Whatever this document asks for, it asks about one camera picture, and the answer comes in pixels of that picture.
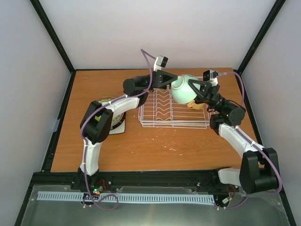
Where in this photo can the white wire dish rack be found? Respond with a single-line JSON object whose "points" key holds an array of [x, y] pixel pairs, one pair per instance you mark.
{"points": [[161, 111]]}

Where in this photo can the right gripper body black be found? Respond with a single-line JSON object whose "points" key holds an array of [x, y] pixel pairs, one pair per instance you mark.
{"points": [[213, 100]]}

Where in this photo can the light blue cable duct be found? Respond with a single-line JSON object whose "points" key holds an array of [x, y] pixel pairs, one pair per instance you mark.
{"points": [[130, 198]]}

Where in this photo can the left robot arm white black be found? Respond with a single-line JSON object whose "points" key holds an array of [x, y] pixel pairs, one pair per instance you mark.
{"points": [[96, 124]]}

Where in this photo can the patterned round plate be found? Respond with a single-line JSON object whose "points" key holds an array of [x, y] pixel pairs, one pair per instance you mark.
{"points": [[116, 119]]}

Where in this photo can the light green ceramic bowl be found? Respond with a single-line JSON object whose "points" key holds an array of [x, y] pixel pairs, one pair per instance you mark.
{"points": [[181, 92]]}

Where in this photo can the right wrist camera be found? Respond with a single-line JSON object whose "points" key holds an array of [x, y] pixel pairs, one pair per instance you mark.
{"points": [[211, 76]]}

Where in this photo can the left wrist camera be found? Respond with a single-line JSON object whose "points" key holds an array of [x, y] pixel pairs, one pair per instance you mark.
{"points": [[160, 63]]}

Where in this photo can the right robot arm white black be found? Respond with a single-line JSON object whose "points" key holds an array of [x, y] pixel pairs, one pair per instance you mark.
{"points": [[259, 167]]}

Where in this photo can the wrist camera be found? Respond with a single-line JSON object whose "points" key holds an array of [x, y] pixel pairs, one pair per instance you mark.
{"points": [[160, 63], [211, 76]]}

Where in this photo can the black frame rail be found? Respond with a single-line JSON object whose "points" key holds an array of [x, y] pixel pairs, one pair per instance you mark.
{"points": [[198, 180]]}

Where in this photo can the white square plate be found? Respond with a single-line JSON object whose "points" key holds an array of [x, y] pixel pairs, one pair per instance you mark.
{"points": [[120, 128]]}

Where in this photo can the yellow ceramic mug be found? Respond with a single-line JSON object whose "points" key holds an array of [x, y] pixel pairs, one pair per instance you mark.
{"points": [[197, 106]]}

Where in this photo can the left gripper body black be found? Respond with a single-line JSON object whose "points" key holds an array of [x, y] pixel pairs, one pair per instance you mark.
{"points": [[154, 84]]}

